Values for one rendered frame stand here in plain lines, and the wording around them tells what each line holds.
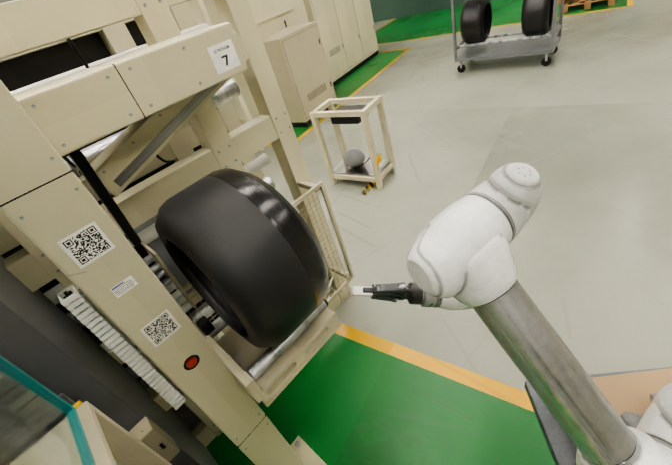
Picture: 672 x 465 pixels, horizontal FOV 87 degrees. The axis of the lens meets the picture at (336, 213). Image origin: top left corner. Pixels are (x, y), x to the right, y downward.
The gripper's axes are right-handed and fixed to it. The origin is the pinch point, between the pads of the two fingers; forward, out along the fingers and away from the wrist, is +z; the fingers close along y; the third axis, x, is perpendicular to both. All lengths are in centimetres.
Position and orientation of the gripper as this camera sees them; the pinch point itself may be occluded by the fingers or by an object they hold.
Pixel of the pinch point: (361, 291)
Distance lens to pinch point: 121.2
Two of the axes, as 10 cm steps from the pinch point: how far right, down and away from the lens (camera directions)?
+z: -9.9, -0.6, -1.2
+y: -1.3, 5.6, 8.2
